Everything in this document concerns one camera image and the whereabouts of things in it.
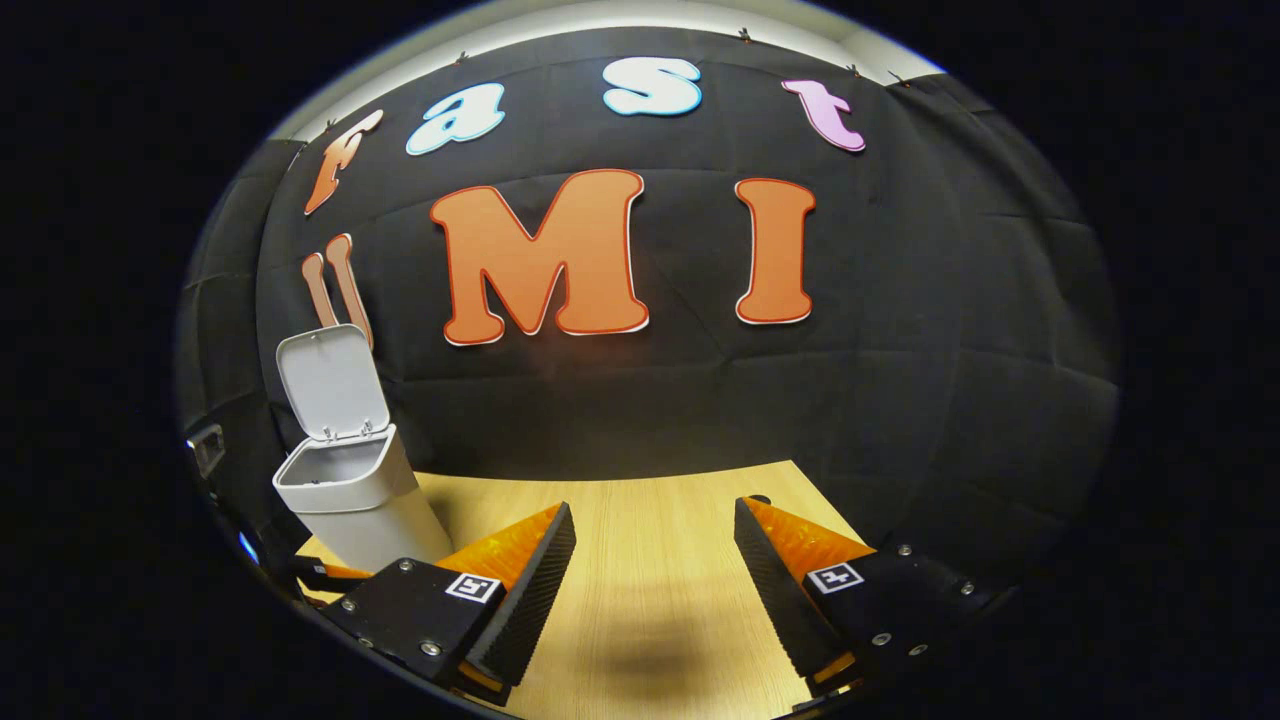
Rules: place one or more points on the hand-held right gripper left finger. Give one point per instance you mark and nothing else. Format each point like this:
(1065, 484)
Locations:
(535, 590)

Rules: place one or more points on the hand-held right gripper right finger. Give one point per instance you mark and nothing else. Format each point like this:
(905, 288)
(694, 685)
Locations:
(775, 590)

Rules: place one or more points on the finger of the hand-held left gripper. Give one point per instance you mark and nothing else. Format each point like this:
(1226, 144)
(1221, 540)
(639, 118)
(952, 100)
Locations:
(325, 575)

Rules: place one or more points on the white desktop garbage bin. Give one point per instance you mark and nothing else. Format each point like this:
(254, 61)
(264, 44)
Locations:
(370, 520)

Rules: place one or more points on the wooden desktop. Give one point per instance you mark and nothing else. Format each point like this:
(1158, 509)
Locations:
(650, 560)

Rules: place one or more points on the black backdrop cloth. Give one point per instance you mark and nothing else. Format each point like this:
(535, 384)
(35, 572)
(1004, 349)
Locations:
(900, 400)

